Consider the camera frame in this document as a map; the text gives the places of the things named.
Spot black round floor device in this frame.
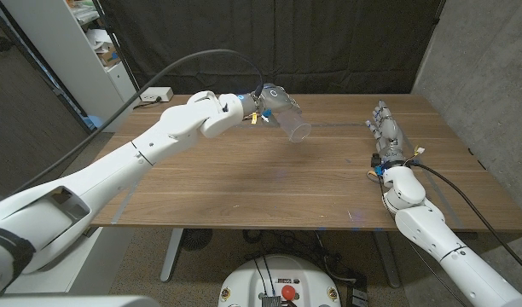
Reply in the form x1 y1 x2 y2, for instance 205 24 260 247
182 229 214 252

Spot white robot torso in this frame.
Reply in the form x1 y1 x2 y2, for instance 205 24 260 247
0 296 160 307

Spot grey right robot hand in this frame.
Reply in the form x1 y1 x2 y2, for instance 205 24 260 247
365 100 407 165

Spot black fabric backdrop curtain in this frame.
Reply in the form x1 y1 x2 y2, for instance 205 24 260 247
97 0 444 96

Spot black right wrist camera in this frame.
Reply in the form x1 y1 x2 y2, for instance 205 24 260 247
370 153 386 177

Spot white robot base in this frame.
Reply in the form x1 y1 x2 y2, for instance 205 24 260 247
217 254 342 307

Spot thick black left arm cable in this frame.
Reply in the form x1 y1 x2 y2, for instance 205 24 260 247
9 49 265 195

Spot grey tape strip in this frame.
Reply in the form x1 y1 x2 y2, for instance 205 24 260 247
110 182 138 226

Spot cardboard box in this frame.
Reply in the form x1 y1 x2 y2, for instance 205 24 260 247
96 42 121 67

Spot grey metal table leg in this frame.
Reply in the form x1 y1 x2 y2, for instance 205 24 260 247
373 230 402 289
159 228 185 283

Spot white power strip box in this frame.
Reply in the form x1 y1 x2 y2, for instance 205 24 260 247
139 86 175 103

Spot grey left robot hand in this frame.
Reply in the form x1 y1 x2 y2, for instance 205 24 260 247
243 84 303 128

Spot white shelf cabinet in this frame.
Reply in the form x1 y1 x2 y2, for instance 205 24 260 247
0 0 142 133

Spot dark wooden door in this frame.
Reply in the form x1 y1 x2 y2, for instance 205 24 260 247
0 3 94 197

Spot black floor cables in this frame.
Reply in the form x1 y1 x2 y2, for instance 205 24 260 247
243 229 368 291

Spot black backdrop stand pole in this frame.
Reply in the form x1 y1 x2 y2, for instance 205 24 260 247
92 0 141 97

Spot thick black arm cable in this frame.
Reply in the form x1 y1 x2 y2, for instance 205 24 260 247
414 161 522 278
9 49 265 195

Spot clear plastic measuring cup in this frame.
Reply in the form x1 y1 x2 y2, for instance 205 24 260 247
279 108 312 143

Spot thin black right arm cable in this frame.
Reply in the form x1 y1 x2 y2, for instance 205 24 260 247
378 178 469 307

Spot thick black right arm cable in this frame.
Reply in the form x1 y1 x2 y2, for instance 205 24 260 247
414 161 522 278

